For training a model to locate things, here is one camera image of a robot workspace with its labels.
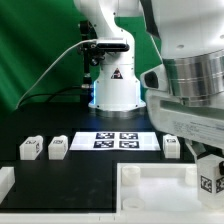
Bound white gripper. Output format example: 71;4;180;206
145;90;224;161

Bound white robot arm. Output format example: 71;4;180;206
73;0;224;152

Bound white camera cable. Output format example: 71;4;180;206
15;38;98;109

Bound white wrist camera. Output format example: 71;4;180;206
140;64;169;99

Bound white left obstacle block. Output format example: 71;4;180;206
0;167;15;204

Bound white square table top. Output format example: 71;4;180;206
116;163;224;224

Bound white sheet with tags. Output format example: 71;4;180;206
70;131;160;151

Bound black camera on stand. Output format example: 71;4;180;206
80;21;129;107

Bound black cable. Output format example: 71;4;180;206
18;85;92;107

